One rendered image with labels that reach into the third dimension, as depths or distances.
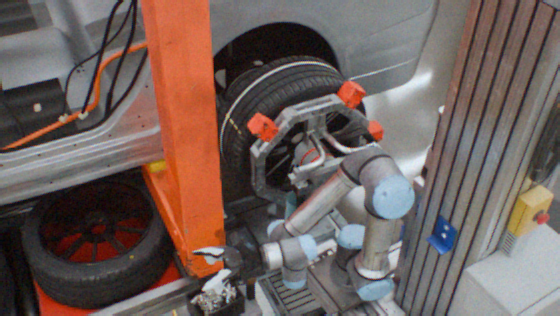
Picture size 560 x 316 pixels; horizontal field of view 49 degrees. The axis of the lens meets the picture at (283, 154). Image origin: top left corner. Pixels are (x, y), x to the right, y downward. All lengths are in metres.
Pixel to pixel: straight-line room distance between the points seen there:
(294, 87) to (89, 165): 0.93
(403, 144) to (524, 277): 2.31
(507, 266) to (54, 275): 1.82
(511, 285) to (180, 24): 1.19
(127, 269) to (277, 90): 1.00
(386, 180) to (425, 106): 2.75
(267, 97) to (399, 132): 1.82
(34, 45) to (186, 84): 1.53
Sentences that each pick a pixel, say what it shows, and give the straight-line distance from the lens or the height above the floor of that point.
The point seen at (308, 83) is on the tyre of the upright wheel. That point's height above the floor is 1.18.
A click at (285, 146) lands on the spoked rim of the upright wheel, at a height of 0.86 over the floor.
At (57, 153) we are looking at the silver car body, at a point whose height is 0.93.
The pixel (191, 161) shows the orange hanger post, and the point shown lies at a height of 1.19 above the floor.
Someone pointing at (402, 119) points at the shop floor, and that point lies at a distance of 4.27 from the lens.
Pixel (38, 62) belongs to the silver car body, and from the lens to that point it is 3.32.
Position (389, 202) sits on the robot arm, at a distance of 1.70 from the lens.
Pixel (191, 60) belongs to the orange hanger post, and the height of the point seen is 1.59.
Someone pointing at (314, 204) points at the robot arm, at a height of 1.27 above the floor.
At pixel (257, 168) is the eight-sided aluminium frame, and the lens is 2.51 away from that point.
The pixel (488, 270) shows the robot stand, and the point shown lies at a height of 1.23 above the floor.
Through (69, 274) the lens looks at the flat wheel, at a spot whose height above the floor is 0.50.
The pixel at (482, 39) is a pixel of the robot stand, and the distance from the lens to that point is 1.54.
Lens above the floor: 2.64
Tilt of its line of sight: 43 degrees down
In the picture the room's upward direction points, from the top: 2 degrees clockwise
